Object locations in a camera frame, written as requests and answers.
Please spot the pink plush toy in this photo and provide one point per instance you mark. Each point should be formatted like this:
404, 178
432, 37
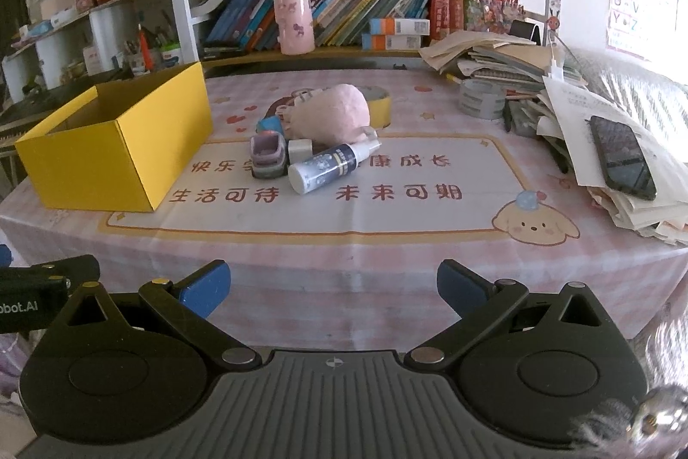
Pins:
333, 112

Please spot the grey purple toy car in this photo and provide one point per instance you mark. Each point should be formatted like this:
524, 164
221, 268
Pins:
267, 152

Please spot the black phone stand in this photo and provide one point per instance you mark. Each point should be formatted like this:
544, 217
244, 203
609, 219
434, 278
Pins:
524, 31

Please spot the pink printed cup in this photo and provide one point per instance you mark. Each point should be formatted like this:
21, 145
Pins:
294, 23

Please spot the black electronic keyboard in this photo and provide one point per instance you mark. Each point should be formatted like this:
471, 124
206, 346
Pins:
32, 109

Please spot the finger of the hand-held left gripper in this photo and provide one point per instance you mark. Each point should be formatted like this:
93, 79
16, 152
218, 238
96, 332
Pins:
75, 268
4, 256

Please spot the stack of white papers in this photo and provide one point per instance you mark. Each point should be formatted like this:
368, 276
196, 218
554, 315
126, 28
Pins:
570, 109

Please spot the row of leaning books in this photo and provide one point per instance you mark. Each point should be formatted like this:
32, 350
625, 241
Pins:
349, 7

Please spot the orange blue small box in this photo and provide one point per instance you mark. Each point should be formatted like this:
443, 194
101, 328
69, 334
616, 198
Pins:
392, 43
400, 26

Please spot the yellow cardboard box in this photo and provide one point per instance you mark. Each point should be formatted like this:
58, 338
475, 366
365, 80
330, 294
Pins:
107, 163

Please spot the pink printed tablecloth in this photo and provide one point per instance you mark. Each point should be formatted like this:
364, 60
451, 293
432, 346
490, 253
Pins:
376, 233

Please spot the grey tape roll stack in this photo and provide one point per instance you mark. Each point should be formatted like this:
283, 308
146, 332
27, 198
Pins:
481, 98

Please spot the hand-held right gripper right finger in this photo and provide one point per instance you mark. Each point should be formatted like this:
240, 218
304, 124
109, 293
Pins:
459, 284

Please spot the green lidded container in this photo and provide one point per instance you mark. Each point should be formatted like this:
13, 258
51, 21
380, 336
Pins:
172, 55

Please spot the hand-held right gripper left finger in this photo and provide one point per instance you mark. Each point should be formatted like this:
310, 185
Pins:
207, 288

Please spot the pile of notebooks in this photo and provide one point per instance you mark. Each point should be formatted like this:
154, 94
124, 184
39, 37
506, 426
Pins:
484, 53

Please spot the clear plastic cover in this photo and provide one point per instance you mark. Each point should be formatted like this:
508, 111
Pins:
639, 88

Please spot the white staple box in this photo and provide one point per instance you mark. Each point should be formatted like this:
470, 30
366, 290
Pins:
300, 151

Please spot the white charger plug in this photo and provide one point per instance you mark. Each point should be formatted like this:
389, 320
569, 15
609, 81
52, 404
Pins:
554, 66

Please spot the black smartphone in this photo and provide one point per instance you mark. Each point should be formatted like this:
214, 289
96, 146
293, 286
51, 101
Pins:
623, 158

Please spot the white side shelf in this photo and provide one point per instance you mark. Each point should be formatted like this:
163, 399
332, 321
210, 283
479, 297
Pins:
107, 18

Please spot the yellow paper cup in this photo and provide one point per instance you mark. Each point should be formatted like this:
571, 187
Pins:
381, 112

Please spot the white blue spray bottle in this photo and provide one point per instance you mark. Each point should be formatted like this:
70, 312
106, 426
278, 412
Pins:
322, 166

